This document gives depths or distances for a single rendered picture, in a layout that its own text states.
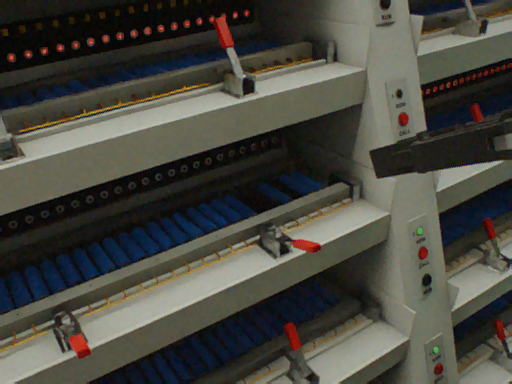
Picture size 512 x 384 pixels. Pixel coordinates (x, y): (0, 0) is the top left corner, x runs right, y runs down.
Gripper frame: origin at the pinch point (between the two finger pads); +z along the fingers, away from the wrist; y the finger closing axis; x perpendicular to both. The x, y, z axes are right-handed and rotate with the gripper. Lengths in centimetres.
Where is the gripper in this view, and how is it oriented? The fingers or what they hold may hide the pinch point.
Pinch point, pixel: (414, 153)
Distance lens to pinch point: 48.8
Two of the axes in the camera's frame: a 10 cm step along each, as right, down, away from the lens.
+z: -3.3, 0.5, 9.4
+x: 3.1, 9.5, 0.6
